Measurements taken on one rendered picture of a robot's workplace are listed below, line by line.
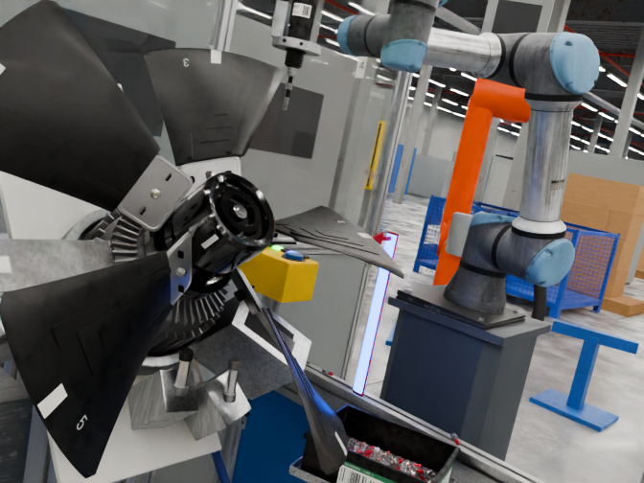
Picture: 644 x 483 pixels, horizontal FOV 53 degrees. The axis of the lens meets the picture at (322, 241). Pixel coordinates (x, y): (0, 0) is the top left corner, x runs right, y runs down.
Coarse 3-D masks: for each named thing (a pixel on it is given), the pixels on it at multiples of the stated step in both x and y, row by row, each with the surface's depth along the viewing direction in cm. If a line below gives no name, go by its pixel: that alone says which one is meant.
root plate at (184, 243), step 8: (184, 240) 80; (176, 248) 79; (184, 248) 81; (168, 256) 77; (176, 256) 80; (184, 256) 82; (176, 264) 80; (184, 264) 83; (176, 280) 82; (184, 280) 84; (176, 288) 82; (184, 288) 85; (176, 296) 83
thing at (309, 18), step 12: (300, 0) 89; (312, 0) 90; (300, 12) 90; (312, 12) 90; (300, 24) 90; (312, 24) 91; (288, 36) 91; (300, 36) 90; (288, 48) 91; (288, 60) 91; (300, 60) 91
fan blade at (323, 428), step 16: (272, 320) 85; (272, 336) 92; (288, 352) 83; (304, 384) 82; (304, 400) 79; (320, 400) 92; (320, 416) 82; (336, 416) 97; (320, 432) 79; (336, 432) 88; (320, 448) 77; (336, 448) 83; (320, 464) 75; (336, 464) 80
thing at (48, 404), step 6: (60, 384) 62; (54, 390) 62; (60, 390) 62; (48, 396) 61; (54, 396) 62; (60, 396) 62; (66, 396) 63; (42, 402) 60; (48, 402) 61; (54, 402) 62; (42, 408) 60; (48, 408) 61; (54, 408) 62; (42, 414) 60; (48, 414) 61
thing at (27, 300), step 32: (160, 256) 75; (32, 288) 60; (64, 288) 62; (96, 288) 66; (128, 288) 70; (160, 288) 77; (32, 320) 59; (64, 320) 62; (96, 320) 66; (128, 320) 71; (160, 320) 78; (32, 352) 59; (64, 352) 62; (96, 352) 66; (128, 352) 72; (32, 384) 59; (64, 384) 63; (96, 384) 67; (128, 384) 74; (64, 416) 63; (96, 416) 68; (64, 448) 63; (96, 448) 68
